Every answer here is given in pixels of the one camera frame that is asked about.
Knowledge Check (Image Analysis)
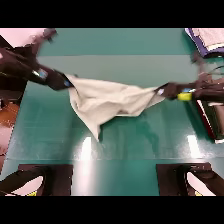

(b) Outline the black garment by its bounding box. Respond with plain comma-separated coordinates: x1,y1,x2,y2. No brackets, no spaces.
199,99,224,141

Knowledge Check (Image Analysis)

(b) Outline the beige garment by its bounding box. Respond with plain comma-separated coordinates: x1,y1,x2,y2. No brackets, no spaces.
191,28,224,52

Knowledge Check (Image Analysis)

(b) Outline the cream T-shirt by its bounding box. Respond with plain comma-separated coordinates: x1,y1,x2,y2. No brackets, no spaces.
64,73,167,143

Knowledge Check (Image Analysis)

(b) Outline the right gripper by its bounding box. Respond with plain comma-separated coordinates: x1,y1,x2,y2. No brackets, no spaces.
159,82,184,101

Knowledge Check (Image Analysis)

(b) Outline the red garment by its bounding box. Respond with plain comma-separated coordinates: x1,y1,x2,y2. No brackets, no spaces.
194,99,218,141

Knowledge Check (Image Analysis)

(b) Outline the purple garment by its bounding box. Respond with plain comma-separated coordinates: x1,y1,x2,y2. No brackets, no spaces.
184,28,224,60

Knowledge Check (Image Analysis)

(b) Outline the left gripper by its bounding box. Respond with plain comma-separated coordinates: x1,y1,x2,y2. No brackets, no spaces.
47,72,73,92

